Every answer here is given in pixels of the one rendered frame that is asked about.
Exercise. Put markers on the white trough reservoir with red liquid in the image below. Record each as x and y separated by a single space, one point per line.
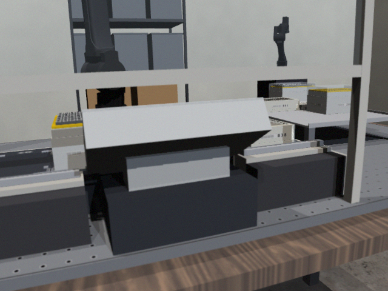
281 104

